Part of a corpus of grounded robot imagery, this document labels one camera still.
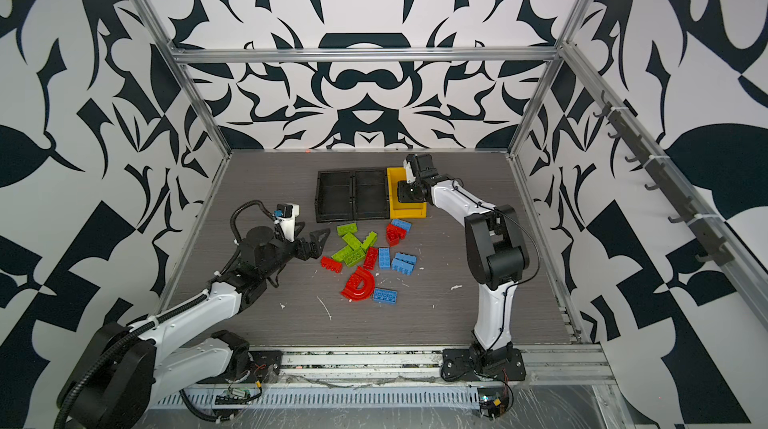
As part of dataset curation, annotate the right electronics board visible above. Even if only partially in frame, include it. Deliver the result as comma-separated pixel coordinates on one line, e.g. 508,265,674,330
479,391,515,420

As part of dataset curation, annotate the white cable duct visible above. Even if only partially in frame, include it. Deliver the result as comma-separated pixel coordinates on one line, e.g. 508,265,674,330
186,386,481,410

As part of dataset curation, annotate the green lego 2x4 middle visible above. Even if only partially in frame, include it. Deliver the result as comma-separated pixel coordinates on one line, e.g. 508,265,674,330
342,233,362,251

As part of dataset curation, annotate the aluminium front rail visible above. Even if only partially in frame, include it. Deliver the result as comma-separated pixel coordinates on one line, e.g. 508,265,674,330
149,343,618,388

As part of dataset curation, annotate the green lego long lower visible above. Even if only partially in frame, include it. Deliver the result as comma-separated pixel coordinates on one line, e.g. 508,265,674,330
331,246,355,264

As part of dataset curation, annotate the left electronics board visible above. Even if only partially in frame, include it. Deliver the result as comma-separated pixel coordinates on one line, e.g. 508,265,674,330
215,384,263,405

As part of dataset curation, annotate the black bin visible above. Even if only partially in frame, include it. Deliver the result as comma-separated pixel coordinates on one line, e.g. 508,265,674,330
353,168,390,220
315,170,355,223

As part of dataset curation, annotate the red lego small left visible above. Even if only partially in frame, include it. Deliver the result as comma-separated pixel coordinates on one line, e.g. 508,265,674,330
321,256,343,274

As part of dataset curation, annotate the yellow bin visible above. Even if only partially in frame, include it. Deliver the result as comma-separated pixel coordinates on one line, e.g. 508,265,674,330
386,167,427,220

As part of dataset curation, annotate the red lego cluster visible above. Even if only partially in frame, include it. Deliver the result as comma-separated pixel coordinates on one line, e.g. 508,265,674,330
386,224,408,247

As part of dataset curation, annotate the middle black bin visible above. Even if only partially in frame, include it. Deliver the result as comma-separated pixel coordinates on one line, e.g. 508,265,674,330
353,168,390,220

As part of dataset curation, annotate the green lego flat top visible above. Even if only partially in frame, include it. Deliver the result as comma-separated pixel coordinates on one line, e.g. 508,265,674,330
337,223,358,237

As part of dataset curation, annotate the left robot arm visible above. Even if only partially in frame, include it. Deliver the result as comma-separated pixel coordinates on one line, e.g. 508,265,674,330
53,226,331,428

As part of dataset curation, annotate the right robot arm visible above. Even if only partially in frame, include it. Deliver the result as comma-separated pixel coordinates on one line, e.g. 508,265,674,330
397,154,530,373

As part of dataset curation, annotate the blue lego stack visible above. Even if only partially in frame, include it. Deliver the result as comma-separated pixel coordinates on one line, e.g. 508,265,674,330
391,252,417,275

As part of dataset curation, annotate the green lego upside down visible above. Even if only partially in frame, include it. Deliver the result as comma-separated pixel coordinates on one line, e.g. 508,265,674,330
343,249,367,267

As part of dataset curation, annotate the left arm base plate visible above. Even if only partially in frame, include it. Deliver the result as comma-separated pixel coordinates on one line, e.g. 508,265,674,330
221,350,283,383

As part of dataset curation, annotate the left black bin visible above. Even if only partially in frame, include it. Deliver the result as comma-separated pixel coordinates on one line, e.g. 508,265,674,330
315,170,355,223

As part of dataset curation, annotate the electronics board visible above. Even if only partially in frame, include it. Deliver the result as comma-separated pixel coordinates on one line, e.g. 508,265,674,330
479,391,515,420
215,384,263,405

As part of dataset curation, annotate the black hook rack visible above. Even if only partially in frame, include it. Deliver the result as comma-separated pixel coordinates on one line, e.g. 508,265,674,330
595,93,735,267

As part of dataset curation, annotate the red lego 2x4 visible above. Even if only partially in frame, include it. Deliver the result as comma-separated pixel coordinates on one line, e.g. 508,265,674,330
363,247,379,270

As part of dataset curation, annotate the green lego on side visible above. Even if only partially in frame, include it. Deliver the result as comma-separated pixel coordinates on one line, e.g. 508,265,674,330
362,232,378,251

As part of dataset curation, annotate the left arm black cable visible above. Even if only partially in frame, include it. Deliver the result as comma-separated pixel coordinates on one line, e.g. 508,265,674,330
230,199,278,250

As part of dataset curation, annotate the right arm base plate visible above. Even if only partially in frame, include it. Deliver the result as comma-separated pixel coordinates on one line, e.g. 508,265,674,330
440,345,527,382

